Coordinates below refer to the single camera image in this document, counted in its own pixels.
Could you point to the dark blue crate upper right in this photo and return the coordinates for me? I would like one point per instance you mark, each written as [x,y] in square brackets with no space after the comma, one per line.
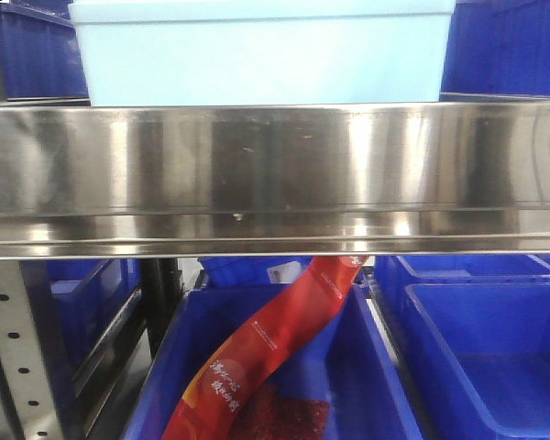
[498,47]

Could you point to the dark blue crate upper left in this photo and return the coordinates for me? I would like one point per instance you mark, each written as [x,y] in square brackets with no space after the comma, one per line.
[39,51]

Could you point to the perforated steel shelf post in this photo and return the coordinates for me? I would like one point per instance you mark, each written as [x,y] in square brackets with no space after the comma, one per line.
[21,358]

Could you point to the dark blue bin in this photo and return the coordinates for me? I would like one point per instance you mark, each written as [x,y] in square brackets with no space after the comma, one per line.
[347,365]
[480,355]

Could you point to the red snack bag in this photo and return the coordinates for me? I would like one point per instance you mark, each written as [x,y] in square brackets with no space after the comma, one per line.
[227,380]

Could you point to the dark blue bin lower middle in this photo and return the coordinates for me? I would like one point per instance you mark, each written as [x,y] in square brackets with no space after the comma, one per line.
[347,365]

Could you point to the light blue plastic bin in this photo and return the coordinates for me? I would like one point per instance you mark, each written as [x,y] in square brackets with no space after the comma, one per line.
[157,53]

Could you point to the stainless steel shelf beam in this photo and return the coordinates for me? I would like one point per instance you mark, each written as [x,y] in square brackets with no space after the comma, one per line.
[356,179]

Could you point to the dark blue crate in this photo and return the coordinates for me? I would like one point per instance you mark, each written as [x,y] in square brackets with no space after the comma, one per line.
[39,51]
[498,47]

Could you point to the dark blue bin lower right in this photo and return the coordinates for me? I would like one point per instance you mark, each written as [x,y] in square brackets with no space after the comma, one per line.
[480,355]

